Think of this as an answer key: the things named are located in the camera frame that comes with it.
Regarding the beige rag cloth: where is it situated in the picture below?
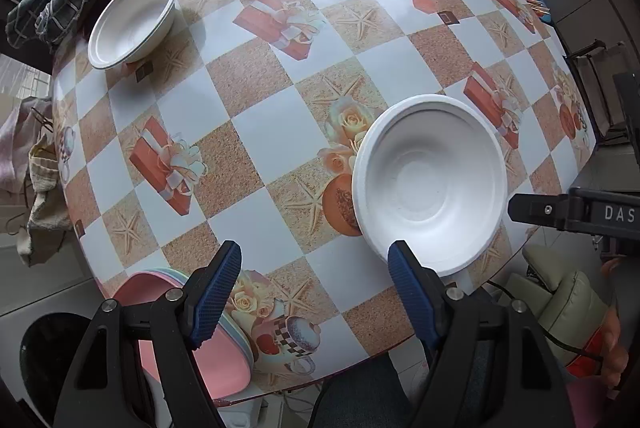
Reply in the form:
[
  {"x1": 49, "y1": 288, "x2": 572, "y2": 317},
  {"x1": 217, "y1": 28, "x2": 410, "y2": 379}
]
[{"x1": 16, "y1": 132, "x2": 72, "y2": 266}]

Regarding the black folding chair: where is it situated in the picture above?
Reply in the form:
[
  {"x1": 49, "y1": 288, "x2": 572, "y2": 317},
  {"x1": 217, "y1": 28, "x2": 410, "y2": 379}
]
[{"x1": 566, "y1": 39, "x2": 631, "y2": 146}]

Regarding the white foam bowl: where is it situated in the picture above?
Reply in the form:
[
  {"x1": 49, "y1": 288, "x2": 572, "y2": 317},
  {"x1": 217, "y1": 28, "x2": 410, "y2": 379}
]
[
  {"x1": 352, "y1": 94, "x2": 508, "y2": 276},
  {"x1": 87, "y1": 0, "x2": 176, "y2": 70}
]

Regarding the blue jeans leg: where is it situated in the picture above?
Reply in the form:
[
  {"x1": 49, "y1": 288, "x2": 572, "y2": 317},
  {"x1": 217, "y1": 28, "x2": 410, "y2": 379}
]
[{"x1": 308, "y1": 353, "x2": 413, "y2": 428}]

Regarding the pink plate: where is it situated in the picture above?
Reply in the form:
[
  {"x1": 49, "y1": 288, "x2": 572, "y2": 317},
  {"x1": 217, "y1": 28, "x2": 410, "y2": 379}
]
[{"x1": 112, "y1": 271, "x2": 252, "y2": 401}]

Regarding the pink towel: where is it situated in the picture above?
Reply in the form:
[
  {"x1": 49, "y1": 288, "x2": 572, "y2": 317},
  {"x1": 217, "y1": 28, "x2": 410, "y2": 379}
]
[{"x1": 1, "y1": 96, "x2": 52, "y2": 193}]

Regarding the green leather chair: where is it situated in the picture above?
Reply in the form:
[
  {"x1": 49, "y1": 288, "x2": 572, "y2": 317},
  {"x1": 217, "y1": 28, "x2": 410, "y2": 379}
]
[{"x1": 501, "y1": 244, "x2": 622, "y2": 378}]

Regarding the white washing machine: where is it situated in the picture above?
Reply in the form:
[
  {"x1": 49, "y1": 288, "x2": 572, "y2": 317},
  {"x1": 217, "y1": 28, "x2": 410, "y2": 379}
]
[{"x1": 0, "y1": 276, "x2": 166, "y2": 428}]

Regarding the patterned checkered tablecloth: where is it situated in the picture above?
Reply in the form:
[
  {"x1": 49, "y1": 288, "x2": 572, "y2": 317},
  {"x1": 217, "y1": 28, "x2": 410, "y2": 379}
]
[{"x1": 53, "y1": 0, "x2": 596, "y2": 398}]

